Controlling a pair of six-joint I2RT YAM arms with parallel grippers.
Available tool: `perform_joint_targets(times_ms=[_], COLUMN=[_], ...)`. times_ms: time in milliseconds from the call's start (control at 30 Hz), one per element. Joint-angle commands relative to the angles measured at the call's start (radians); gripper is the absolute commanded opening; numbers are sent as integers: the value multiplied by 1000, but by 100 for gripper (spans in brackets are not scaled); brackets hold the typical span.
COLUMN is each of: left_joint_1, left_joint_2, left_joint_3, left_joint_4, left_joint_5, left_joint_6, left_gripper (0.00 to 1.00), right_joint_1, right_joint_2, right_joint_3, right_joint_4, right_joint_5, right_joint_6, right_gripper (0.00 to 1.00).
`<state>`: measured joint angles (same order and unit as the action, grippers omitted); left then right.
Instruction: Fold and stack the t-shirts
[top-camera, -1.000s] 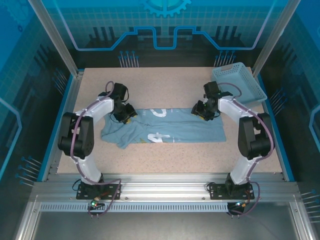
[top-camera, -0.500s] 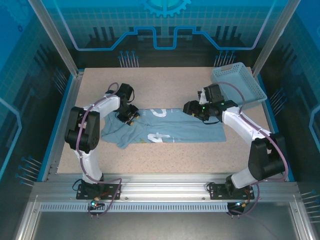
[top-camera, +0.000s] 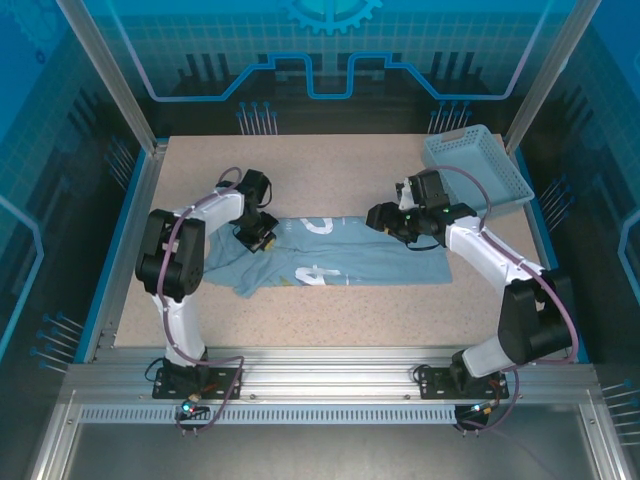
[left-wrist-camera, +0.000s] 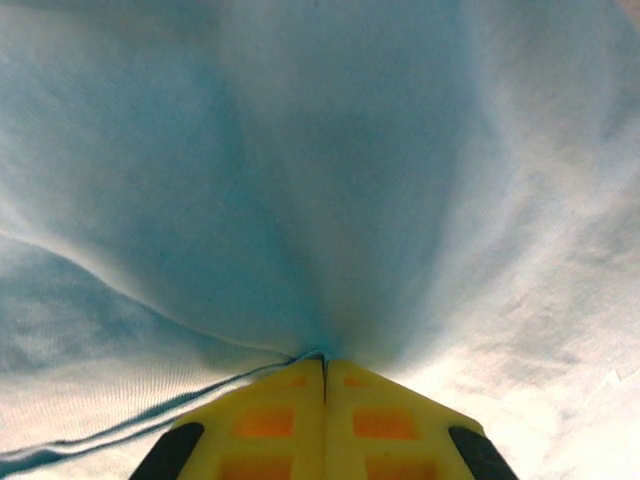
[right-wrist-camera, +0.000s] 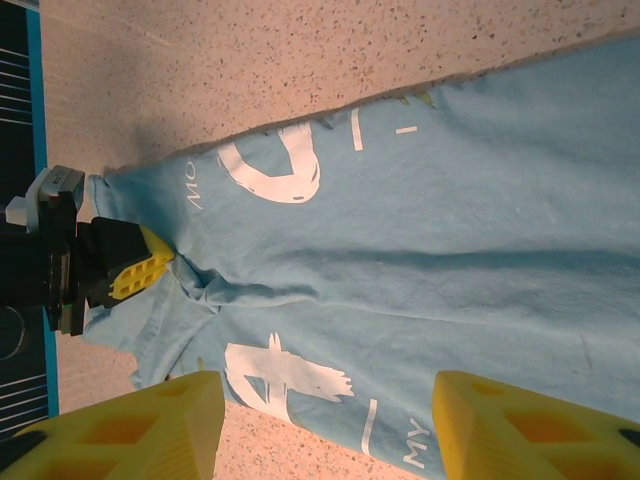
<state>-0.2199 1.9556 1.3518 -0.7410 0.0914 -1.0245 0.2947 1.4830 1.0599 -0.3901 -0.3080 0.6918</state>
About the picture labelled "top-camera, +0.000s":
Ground aluminium frame post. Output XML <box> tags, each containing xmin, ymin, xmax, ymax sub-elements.
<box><xmin>501</xmin><ymin>0</ymin><xmax>607</xmax><ymax>154</ymax></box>
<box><xmin>53</xmin><ymin>0</ymin><xmax>170</xmax><ymax>157</ymax></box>

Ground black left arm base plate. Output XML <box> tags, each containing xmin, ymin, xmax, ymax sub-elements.
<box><xmin>152</xmin><ymin>357</ymin><xmax>245</xmax><ymax>401</ymax></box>

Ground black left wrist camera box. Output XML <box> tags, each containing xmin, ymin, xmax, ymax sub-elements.
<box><xmin>239</xmin><ymin>168</ymin><xmax>274</xmax><ymax>206</ymax></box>

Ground aluminium frame cross rail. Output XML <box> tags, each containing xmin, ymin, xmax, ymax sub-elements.
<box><xmin>64</xmin><ymin>344</ymin><xmax>599</xmax><ymax>407</ymax></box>

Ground aluminium frame side rail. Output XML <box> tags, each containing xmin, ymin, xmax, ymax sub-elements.
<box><xmin>82</xmin><ymin>142</ymin><xmax>169</xmax><ymax>364</ymax></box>

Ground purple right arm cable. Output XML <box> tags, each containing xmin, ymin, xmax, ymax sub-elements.
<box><xmin>437</xmin><ymin>165</ymin><xmax>584</xmax><ymax>472</ymax></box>

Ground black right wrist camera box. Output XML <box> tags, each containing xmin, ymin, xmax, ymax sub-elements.
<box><xmin>395</xmin><ymin>168</ymin><xmax>451</xmax><ymax>211</ymax></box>

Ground slotted grey cable duct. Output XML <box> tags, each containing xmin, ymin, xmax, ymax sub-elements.
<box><xmin>77</xmin><ymin>404</ymin><xmax>461</xmax><ymax>426</ymax></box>

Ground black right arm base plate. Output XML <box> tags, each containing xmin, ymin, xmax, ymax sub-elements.
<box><xmin>413</xmin><ymin>363</ymin><xmax>511</xmax><ymax>401</ymax></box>

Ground grey metal lower shelf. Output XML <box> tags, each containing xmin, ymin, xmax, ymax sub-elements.
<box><xmin>29</xmin><ymin>399</ymin><xmax>617</xmax><ymax>480</ymax></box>

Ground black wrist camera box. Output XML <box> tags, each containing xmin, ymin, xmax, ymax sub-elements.
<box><xmin>239</xmin><ymin>168</ymin><xmax>274</xmax><ymax>206</ymax></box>
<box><xmin>395</xmin><ymin>168</ymin><xmax>451</xmax><ymax>211</ymax></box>

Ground light blue printed t-shirt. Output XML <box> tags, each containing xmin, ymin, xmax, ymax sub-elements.
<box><xmin>202</xmin><ymin>214</ymin><xmax>454</xmax><ymax>301</ymax></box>

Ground teal perforated plastic basket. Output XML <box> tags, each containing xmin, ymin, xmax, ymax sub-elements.
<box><xmin>422</xmin><ymin>123</ymin><xmax>536</xmax><ymax>219</ymax></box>

